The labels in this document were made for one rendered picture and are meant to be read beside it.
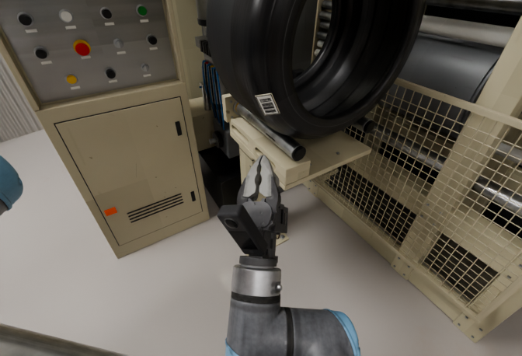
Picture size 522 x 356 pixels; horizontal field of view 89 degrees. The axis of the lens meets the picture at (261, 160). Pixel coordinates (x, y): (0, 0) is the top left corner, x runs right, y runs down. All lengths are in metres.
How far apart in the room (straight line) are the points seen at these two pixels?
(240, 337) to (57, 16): 1.08
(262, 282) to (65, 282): 1.42
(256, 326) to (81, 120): 0.99
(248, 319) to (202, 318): 0.95
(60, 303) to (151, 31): 1.33
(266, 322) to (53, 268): 1.53
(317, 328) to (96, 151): 1.07
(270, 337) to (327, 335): 0.09
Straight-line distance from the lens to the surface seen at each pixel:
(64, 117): 1.23
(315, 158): 0.88
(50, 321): 1.72
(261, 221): 0.50
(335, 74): 1.04
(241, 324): 0.51
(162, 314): 1.50
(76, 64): 1.21
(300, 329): 0.52
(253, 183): 0.53
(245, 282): 0.50
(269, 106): 0.61
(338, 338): 0.54
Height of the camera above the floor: 1.32
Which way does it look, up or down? 37 degrees down
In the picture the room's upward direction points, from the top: straight up
